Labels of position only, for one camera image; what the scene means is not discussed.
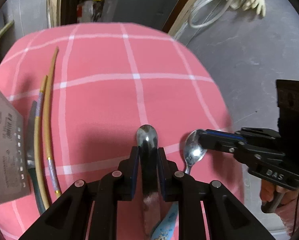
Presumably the round steel spoon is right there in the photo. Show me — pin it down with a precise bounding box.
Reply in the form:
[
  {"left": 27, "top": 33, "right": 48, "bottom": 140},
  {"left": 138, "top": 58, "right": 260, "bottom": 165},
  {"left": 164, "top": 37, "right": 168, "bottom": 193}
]
[{"left": 183, "top": 129, "right": 207, "bottom": 174}]

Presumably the perforated grey utensil holder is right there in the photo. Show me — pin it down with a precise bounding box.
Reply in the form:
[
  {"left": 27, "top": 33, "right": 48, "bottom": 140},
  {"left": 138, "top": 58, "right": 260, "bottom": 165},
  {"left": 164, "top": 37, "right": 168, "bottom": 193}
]
[{"left": 0, "top": 92, "right": 30, "bottom": 204}]

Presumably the white hose on wall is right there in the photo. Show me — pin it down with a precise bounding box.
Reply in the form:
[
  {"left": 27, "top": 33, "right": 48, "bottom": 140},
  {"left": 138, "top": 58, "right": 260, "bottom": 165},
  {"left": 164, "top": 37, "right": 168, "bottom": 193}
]
[{"left": 188, "top": 0, "right": 243, "bottom": 29}]

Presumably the pink checked tablecloth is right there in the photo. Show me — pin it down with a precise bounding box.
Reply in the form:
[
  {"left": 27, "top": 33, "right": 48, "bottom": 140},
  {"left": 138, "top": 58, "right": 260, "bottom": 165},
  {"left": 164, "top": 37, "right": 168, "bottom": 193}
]
[{"left": 0, "top": 22, "right": 245, "bottom": 240}]

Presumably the grey cabinet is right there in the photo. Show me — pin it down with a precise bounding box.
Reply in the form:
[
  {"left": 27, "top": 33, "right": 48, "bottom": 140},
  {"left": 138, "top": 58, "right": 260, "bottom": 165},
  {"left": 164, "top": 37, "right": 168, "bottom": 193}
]
[{"left": 101, "top": 0, "right": 178, "bottom": 30}]

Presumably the person's right hand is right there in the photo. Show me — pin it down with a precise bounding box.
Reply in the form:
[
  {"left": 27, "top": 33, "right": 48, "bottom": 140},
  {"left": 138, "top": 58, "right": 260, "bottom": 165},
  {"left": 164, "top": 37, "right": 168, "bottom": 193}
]
[{"left": 259, "top": 179, "right": 299, "bottom": 214}]

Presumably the blue patterned handle spoon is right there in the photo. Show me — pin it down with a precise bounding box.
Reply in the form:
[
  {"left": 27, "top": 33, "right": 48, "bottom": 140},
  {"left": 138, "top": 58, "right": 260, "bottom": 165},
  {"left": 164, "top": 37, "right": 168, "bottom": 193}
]
[{"left": 151, "top": 202, "right": 178, "bottom": 240}]

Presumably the long steel spoon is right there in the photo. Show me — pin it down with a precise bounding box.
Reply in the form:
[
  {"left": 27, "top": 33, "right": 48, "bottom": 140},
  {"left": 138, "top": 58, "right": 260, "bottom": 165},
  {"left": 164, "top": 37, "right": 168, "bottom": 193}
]
[{"left": 136, "top": 124, "right": 160, "bottom": 239}]

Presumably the brown wooden chopstick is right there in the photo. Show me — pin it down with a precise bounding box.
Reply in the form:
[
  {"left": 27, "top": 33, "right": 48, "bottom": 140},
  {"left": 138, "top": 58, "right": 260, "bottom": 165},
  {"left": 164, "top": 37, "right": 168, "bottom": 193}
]
[
  {"left": 34, "top": 75, "right": 49, "bottom": 211},
  {"left": 43, "top": 47, "right": 62, "bottom": 198}
]

